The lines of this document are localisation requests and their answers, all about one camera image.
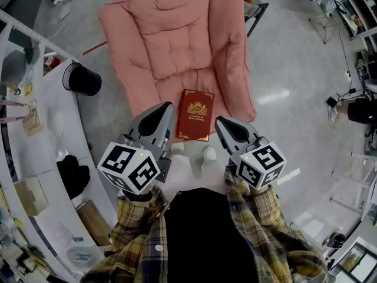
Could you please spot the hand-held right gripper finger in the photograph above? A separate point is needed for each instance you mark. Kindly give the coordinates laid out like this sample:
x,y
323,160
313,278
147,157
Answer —
x,y
246,131
225,137

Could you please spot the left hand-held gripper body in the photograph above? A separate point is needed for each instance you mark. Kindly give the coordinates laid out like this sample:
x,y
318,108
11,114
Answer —
x,y
129,167

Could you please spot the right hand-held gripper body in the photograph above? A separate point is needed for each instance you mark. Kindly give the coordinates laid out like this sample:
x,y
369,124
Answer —
x,y
262,164

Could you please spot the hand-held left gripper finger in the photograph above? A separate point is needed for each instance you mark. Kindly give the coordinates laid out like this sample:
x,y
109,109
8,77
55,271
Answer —
x,y
166,125
141,125

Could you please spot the red hardcover book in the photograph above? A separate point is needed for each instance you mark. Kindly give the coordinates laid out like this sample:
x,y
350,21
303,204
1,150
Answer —
x,y
194,116

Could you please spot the person's right forearm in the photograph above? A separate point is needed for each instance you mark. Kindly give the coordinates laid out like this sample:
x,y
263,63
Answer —
x,y
253,208

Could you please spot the person's left forearm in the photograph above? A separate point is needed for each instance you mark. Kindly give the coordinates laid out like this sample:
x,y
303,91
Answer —
x,y
135,214

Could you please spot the person's right shoe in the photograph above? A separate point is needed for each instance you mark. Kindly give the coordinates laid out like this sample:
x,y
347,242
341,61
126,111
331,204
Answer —
x,y
209,153

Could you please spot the white paper slip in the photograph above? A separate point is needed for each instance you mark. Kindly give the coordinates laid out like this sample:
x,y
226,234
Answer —
x,y
290,175

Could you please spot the black cloth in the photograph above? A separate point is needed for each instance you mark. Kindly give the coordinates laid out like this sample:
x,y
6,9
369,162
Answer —
x,y
72,175

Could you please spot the brown cardboard box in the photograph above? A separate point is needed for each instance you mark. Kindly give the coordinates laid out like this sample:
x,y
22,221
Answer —
x,y
92,221

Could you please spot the white metal shelf rack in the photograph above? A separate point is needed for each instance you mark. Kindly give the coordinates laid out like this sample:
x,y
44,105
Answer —
x,y
63,119

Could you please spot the person's plaid shirt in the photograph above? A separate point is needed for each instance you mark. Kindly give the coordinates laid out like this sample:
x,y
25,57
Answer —
x,y
132,255

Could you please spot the black power adapter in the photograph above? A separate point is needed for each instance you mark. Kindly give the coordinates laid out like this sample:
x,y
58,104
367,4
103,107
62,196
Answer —
x,y
331,101

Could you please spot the person's black top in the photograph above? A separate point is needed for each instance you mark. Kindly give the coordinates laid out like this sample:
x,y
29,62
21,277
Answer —
x,y
203,240

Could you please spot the pale cardboard box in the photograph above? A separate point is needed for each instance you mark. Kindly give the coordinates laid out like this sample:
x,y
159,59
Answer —
x,y
31,194

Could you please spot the small black device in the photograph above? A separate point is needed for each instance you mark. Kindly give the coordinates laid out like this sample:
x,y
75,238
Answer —
x,y
335,240

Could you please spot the red fire extinguisher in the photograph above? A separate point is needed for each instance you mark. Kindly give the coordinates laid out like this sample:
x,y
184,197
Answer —
x,y
51,60

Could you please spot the dark framed glass cabinet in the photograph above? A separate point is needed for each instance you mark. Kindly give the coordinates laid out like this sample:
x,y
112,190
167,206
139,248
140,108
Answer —
x,y
357,258

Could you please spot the white open shelf unit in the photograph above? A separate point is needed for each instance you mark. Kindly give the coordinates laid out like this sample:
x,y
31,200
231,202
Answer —
x,y
365,32

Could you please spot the white metal frame rack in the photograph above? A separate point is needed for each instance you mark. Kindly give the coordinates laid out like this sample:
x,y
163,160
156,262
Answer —
x,y
368,193

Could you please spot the grey chair black frame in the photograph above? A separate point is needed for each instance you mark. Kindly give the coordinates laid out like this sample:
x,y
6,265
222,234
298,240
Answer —
x,y
250,10

